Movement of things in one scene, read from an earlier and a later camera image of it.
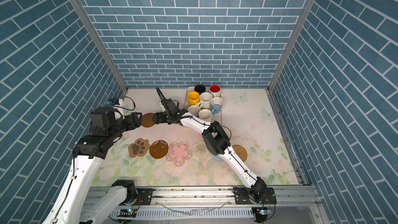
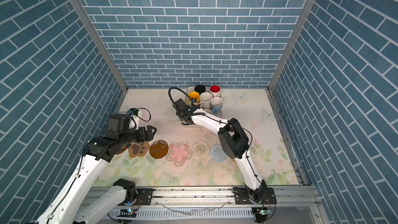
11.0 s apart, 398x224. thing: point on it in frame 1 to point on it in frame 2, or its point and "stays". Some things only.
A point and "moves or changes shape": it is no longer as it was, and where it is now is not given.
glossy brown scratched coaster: (158, 149) stays
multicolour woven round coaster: (200, 149) stays
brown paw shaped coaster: (139, 148) stays
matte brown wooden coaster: (147, 120) moves or changes shape
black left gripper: (137, 122) to (143, 137)
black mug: (200, 88) stays
